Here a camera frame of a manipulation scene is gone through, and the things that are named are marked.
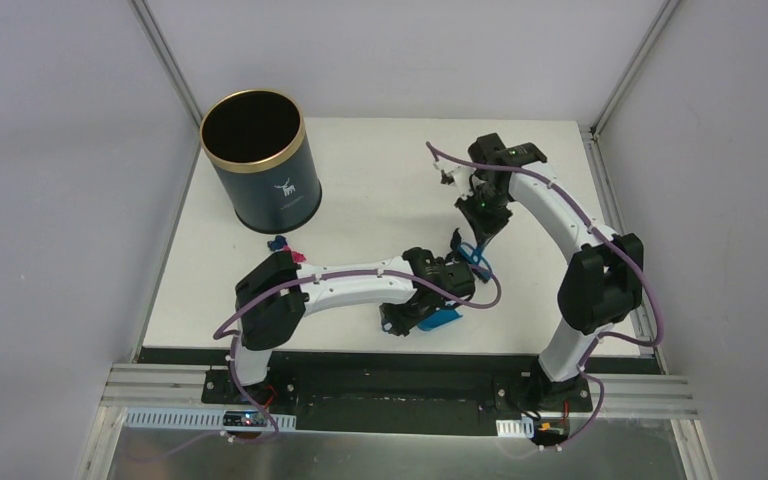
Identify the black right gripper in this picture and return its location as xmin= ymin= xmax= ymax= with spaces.
xmin=456 ymin=183 xmax=514 ymax=247

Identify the blue hand brush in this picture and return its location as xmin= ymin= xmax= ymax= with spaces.
xmin=450 ymin=228 xmax=493 ymax=283

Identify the blue plastic dustpan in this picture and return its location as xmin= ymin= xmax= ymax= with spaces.
xmin=416 ymin=306 xmax=462 ymax=332

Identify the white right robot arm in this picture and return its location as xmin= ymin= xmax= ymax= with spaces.
xmin=455 ymin=133 xmax=643 ymax=410

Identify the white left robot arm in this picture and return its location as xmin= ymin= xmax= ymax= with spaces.
xmin=214 ymin=247 xmax=476 ymax=405

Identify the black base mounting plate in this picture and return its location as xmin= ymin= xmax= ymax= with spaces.
xmin=201 ymin=344 xmax=597 ymax=439

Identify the pink paper scrap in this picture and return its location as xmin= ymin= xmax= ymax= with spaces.
xmin=290 ymin=250 xmax=307 ymax=263

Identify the dark blue paper scrap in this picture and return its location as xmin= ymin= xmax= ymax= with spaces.
xmin=267 ymin=235 xmax=290 ymax=252

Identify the dark blue gold-rimmed bin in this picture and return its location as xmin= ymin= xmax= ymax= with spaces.
xmin=199 ymin=89 xmax=323 ymax=234

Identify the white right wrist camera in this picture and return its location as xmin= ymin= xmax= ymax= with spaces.
xmin=434 ymin=161 xmax=475 ymax=199

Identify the right white slotted cable duct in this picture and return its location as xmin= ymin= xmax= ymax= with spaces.
xmin=495 ymin=417 xmax=535 ymax=439

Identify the white slotted cable duct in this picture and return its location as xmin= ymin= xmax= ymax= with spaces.
xmin=123 ymin=407 xmax=297 ymax=432
xmin=495 ymin=417 xmax=535 ymax=439

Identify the left white slotted cable duct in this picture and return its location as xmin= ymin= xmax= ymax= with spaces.
xmin=123 ymin=407 xmax=297 ymax=432

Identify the aluminium frame rail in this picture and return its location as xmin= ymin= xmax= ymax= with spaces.
xmin=128 ymin=0 xmax=203 ymax=127

